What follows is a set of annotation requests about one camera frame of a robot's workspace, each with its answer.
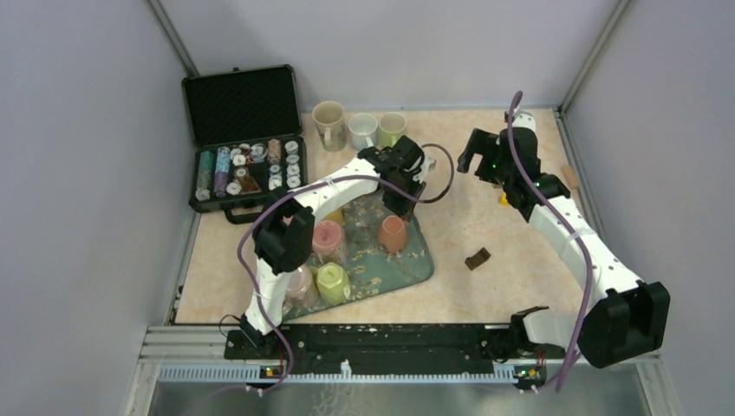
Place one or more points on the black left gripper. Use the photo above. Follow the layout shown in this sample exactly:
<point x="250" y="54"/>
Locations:
<point x="404" y="209"/>

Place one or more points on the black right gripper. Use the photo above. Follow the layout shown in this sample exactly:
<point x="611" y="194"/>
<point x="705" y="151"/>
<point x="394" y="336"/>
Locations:
<point x="484" y="143"/>

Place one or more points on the terracotta upside-down mug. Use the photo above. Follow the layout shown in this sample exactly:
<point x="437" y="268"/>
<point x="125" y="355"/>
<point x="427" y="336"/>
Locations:
<point x="393" y="234"/>

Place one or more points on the light green mug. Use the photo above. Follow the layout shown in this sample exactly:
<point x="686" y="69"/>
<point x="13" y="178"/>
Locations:
<point x="391" y="127"/>

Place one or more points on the red-bottomed glass mug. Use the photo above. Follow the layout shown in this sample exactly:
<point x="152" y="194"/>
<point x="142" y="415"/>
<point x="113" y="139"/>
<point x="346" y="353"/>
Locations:
<point x="329" y="243"/>

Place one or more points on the white and blue mug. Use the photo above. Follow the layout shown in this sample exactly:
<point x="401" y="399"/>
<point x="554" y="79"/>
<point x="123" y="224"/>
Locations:
<point x="363" y="130"/>

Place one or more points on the lime green faceted mug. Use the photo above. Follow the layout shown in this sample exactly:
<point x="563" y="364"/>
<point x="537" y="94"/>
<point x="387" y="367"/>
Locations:
<point x="333" y="284"/>

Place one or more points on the cream patterned mug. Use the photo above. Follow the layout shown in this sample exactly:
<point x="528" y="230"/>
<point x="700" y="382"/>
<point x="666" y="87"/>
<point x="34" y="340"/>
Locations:
<point x="329" y="120"/>

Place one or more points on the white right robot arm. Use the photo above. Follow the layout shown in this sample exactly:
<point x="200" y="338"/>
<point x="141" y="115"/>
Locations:
<point x="622" y="316"/>

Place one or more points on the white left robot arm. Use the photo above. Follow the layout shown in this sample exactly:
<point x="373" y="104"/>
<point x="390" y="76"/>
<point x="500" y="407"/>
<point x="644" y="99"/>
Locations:
<point x="282" y="235"/>

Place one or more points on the yellow upside-down mug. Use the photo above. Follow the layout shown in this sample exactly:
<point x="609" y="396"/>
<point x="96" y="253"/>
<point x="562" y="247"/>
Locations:
<point x="335" y="216"/>

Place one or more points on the light pink glass mug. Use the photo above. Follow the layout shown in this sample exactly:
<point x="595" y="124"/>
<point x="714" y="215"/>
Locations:
<point x="301" y="292"/>

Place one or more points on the teal floral serving tray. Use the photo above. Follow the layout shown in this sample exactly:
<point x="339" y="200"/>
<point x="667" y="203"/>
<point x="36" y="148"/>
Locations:
<point x="371" y="270"/>

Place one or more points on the light wooden block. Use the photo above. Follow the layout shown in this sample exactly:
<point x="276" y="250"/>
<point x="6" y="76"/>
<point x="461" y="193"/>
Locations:
<point x="571" y="178"/>

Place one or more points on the dark brown wooden block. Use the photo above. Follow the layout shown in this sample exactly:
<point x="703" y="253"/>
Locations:
<point x="477" y="259"/>

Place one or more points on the black poker chip case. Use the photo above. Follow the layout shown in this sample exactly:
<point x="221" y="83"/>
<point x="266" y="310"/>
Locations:
<point x="247" y="129"/>

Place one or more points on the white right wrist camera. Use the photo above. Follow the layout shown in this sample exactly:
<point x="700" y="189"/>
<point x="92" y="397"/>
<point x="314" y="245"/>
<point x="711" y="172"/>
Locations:
<point x="520" y="119"/>

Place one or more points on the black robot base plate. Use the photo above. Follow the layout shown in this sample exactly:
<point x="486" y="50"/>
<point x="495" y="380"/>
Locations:
<point x="389" y="349"/>

